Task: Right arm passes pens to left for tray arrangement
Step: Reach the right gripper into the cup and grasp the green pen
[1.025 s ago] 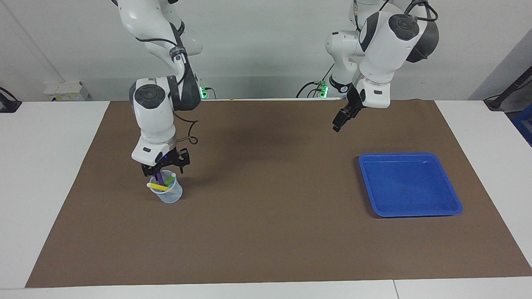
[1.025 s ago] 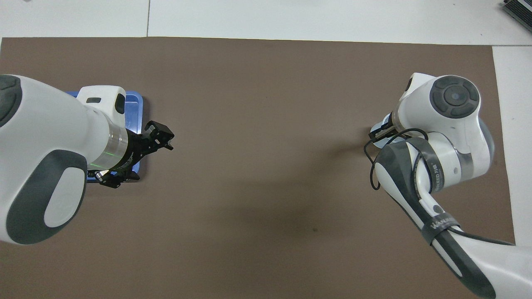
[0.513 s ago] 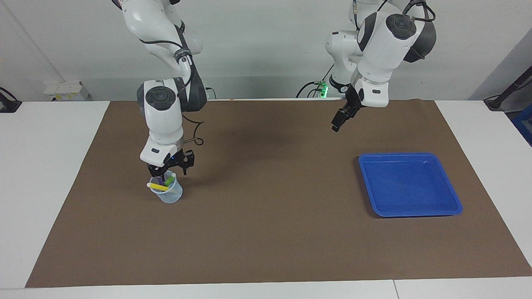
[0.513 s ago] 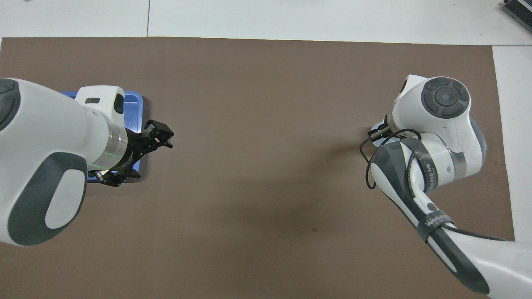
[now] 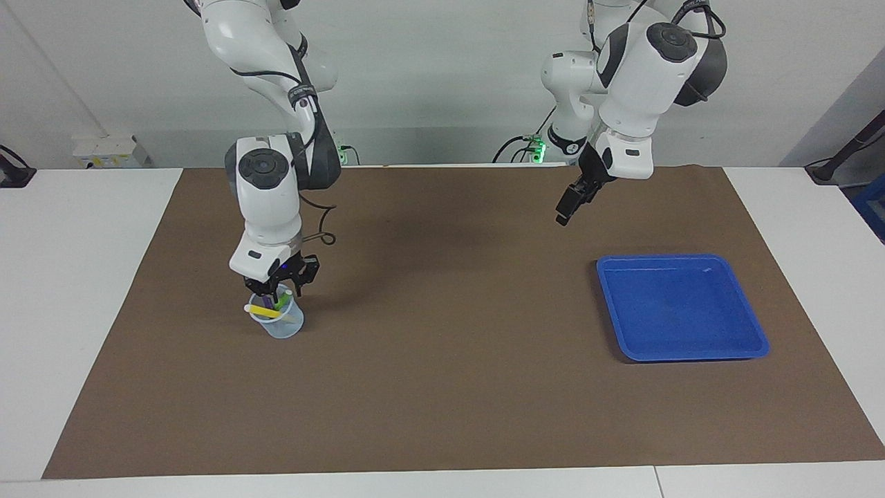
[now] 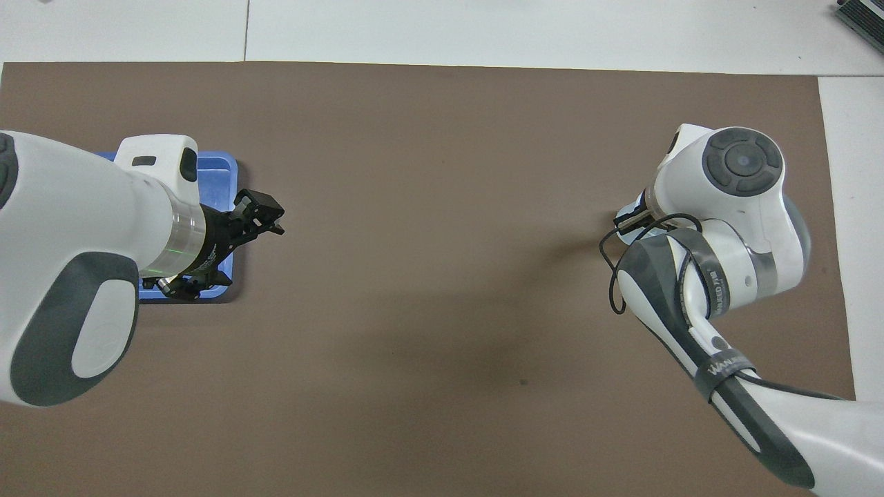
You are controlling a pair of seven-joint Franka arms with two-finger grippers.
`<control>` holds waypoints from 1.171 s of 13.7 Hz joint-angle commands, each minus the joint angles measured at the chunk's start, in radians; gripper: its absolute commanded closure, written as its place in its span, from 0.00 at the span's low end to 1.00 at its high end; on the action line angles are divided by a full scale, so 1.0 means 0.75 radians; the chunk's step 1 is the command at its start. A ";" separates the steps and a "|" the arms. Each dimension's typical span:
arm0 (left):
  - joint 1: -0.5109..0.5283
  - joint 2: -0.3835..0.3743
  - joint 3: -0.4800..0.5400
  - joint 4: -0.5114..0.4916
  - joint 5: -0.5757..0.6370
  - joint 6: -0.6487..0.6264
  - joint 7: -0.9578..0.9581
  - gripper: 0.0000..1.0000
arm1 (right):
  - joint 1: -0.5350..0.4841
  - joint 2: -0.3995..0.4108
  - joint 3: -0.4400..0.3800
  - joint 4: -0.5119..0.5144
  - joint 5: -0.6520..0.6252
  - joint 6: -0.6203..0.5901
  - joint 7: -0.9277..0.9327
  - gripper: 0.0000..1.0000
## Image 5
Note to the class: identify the green pen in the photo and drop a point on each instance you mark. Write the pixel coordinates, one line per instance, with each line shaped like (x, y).
(283, 299)

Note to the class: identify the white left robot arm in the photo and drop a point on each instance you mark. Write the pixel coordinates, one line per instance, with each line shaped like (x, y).
(643, 83)

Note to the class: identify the translucent plastic cup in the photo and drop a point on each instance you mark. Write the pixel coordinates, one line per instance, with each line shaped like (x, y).
(283, 326)

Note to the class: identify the blue plastic tray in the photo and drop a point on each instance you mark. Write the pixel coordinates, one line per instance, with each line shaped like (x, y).
(681, 311)

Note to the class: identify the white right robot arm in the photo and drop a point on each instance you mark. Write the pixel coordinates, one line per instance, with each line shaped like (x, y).
(266, 200)

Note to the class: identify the white wall outlet box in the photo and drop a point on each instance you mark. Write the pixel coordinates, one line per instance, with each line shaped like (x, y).
(110, 152)

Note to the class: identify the yellow pen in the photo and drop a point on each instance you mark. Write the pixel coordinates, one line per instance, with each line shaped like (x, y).
(263, 311)

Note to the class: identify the black stand pole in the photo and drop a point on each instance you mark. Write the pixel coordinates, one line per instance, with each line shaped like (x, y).
(840, 155)

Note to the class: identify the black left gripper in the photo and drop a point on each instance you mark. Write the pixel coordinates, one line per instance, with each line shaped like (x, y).
(593, 173)

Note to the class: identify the black table clamp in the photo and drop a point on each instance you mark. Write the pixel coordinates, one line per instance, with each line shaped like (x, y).
(14, 176)

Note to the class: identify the brown table mat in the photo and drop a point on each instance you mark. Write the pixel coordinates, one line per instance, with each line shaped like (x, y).
(442, 380)

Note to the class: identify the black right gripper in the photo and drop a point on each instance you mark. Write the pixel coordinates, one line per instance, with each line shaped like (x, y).
(280, 271)

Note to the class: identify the blue crate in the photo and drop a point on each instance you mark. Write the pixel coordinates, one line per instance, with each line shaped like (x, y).
(872, 207)

